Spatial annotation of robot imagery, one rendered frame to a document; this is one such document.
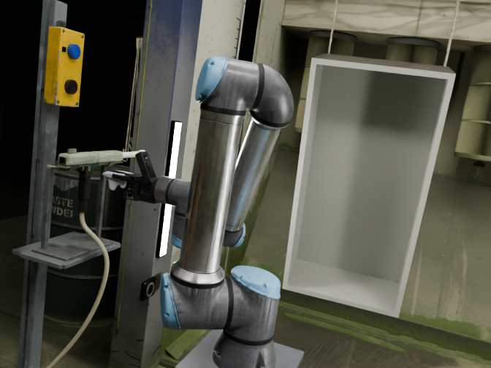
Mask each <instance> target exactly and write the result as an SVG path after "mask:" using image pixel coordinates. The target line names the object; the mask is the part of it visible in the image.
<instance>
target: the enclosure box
mask: <svg viewBox="0 0 491 368"><path fill-rule="evenodd" d="M455 77H456V74H455V73H454V72H453V71H452V70H451V68H450V67H448V66H436V65H429V64H416V63H409V62H402V61H389V60H381V59H374V58H362V57H354V56H347V55H335V54H328V53H325V54H322V55H318V56H316V57H313V58H312V59H311V69H310V75H309V81H308V92H307V98H306V104H305V115H304V121H303V128H302V138H301V144H300V155H299V161H298V168H297V178H296V184H295V190H294V201H293V208H292V218H291V224H290V230H289V241H288V248H287V254H286V264H285V270H284V276H283V288H282V289H286V290H289V291H294V292H297V293H301V294H306V295H309V296H314V297H317V298H320V299H326V300H329V301H332V302H337V303H341V304H346V305H349V306H352V307H358V308H361V309H364V310H369V311H372V312H375V313H381V314H384V315H389V316H392V317H396V318H399V314H400V308H401V305H402V302H403V296H404V293H405V289H406V283H407V280H408V274H409V271H410V268H411V262H412V258H413V255H414V250H415V246H416V241H417V237H418V233H419V228H420V225H421V221H422V216H423V212H424V209H425V203H426V200H427V194H428V191H429V187H430V181H431V178H432V175H433V170H434V166H435V160H436V157H437V153H438V148H439V145H440V141H441V135H442V132H443V129H444V123H445V120H446V114H447V110H448V107H449V101H450V98H451V95H452V89H453V85H454V80H455Z"/></svg>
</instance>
